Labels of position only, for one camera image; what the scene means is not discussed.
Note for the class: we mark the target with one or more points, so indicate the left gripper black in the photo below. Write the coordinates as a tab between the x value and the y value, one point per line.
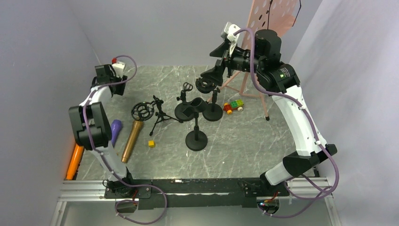
119	89

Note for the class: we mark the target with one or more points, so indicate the gold microphone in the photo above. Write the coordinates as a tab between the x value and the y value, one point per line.
132	138

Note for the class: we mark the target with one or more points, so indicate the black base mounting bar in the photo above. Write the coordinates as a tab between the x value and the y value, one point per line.
203	192

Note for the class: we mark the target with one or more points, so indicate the black round base mic stand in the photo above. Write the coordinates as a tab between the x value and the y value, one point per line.
181	111

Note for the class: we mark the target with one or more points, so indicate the black tripod mic stand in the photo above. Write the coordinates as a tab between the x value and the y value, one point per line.
143	111

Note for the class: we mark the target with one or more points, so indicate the purple microphone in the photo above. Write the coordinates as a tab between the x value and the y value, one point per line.
116	127

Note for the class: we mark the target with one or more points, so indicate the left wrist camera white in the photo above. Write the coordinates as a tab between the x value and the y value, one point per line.
119	67

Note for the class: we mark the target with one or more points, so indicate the colourful toy block car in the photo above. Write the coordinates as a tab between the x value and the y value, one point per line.
236	105

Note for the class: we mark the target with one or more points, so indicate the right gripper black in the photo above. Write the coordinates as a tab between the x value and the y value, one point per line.
215	74

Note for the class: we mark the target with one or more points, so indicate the pink music stand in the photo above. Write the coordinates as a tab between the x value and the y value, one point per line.
258	47

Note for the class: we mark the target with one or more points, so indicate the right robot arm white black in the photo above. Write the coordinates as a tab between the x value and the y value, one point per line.
311	148

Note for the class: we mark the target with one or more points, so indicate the black shock mount desk stand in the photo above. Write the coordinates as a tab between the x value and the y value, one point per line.
213	111

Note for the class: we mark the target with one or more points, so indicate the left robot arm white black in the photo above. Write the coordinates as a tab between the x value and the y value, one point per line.
91	127

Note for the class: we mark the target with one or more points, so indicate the orange microphone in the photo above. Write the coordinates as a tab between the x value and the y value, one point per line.
74	164

